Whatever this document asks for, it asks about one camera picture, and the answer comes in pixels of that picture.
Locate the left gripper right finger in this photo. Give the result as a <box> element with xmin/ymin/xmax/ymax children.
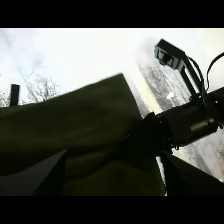
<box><xmin>160</xmin><ymin>151</ymin><xmax>224</xmax><ymax>197</ymax></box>

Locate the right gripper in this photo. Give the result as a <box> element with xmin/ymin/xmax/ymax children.
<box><xmin>126</xmin><ymin>85</ymin><xmax>224</xmax><ymax>158</ymax></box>

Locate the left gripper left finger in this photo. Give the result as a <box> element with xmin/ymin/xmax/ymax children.
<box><xmin>0</xmin><ymin>150</ymin><xmax>68</xmax><ymax>197</ymax></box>

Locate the black cable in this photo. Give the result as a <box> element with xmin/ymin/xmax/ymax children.
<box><xmin>205</xmin><ymin>51</ymin><xmax>224</xmax><ymax>93</ymax></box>

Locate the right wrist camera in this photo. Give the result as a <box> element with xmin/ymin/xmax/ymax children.
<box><xmin>154</xmin><ymin>38</ymin><xmax>205</xmax><ymax>98</ymax></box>

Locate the dark green garment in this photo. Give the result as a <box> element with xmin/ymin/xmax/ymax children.
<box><xmin>0</xmin><ymin>72</ymin><xmax>167</xmax><ymax>197</ymax></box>

